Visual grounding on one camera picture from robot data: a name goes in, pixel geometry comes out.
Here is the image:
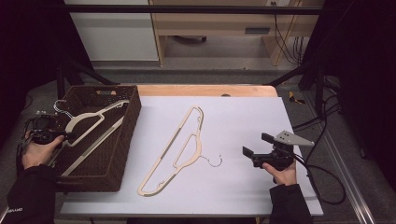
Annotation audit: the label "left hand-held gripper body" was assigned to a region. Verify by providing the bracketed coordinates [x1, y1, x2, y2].
[23, 110, 67, 146]

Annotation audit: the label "white cabinet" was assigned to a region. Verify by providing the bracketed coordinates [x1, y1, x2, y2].
[64, 0, 160, 63]

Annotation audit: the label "black floor cables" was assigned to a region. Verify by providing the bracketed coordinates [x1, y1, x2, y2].
[292, 76, 343, 145]

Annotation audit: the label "beige clothes hanger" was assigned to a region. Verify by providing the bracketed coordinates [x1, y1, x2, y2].
[49, 98, 131, 177]
[136, 105, 224, 198]

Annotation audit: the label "person's left hand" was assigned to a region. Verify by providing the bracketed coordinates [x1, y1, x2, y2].
[21, 135, 65, 171]

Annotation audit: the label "aluminium rail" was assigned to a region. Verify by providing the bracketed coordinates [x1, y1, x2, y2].
[303, 92, 376, 224]

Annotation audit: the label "light wooden desk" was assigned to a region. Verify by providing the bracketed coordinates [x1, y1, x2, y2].
[148, 0, 323, 67]

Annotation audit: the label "black frame strut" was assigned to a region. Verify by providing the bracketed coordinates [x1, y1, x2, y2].
[264, 60, 325, 117]
[56, 58, 120, 103]

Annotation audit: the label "yellow black tool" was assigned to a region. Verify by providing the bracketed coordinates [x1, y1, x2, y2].
[288, 91, 306, 105]

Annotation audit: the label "brown wicker basket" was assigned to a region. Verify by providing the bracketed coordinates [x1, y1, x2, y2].
[46, 84, 143, 193]

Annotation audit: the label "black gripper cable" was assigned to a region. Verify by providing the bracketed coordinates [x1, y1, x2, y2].
[293, 153, 347, 206]

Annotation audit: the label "black curtain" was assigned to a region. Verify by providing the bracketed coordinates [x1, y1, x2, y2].
[298, 0, 396, 191]
[0, 0, 94, 148]

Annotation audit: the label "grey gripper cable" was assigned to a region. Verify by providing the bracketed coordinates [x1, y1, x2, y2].
[18, 119, 33, 156]

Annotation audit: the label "person's right hand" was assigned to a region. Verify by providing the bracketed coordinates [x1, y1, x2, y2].
[262, 161, 298, 187]

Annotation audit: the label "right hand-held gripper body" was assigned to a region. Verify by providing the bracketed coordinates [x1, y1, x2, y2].
[251, 130, 316, 172]

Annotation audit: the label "black hanging cables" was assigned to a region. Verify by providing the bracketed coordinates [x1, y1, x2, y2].
[273, 2, 304, 65]

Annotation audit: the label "white table mat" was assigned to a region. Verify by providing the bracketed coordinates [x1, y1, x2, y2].
[60, 95, 325, 217]

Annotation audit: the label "black horizontal frame bar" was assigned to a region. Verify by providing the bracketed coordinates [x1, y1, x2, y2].
[62, 4, 325, 16]

